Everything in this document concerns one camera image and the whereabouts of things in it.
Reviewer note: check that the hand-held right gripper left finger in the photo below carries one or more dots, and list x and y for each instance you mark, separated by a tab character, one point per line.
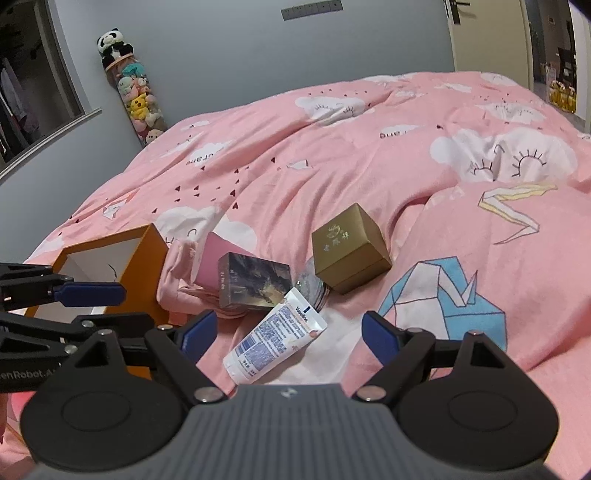
198	330

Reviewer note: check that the pink printed blanket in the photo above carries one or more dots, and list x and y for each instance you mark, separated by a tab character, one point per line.
323	161

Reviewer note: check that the column of plush toys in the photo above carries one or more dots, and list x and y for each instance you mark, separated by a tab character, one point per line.
138	106

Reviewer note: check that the grey wall socket panel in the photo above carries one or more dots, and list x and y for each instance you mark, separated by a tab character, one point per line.
311	10

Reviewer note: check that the pink card holder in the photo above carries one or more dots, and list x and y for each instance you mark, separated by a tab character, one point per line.
210	263

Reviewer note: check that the gold box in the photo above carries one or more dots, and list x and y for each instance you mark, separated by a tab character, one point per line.
346	258

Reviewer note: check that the panda plush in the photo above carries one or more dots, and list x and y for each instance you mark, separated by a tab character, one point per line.
113	46

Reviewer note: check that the dark printed box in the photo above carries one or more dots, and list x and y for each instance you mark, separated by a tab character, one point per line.
258	281

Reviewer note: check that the pink cloth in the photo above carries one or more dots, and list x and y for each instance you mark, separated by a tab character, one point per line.
178	277

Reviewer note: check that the white lotion tube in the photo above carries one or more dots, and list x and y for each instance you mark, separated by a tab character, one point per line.
272	337

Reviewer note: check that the orange cardboard box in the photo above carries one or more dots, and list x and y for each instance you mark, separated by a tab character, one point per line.
147	277

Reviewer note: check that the window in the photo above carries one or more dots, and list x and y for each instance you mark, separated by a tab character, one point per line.
27	69

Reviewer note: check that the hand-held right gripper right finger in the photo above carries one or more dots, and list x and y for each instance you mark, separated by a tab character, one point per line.
378	330

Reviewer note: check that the cream door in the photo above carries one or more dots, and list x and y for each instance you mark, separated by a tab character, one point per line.
489	41

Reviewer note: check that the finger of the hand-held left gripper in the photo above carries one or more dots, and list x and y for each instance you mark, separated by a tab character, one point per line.
46	332
92	294

